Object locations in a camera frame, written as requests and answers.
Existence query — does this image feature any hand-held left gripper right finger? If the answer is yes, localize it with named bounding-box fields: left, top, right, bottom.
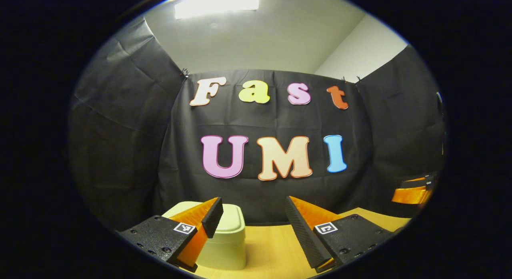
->
left=285, top=196, right=394, bottom=273

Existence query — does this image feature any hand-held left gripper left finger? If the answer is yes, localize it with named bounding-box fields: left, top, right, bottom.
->
left=118, top=197, right=224, bottom=273

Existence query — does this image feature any green desktop garbage bin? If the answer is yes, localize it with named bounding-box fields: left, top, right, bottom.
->
left=161, top=201, right=247, bottom=271

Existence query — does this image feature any black backdrop cloth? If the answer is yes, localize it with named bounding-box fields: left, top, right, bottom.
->
left=67, top=16, right=448, bottom=231

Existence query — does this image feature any ceiling light panel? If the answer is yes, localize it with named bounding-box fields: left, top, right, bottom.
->
left=174, top=0, right=264, bottom=20

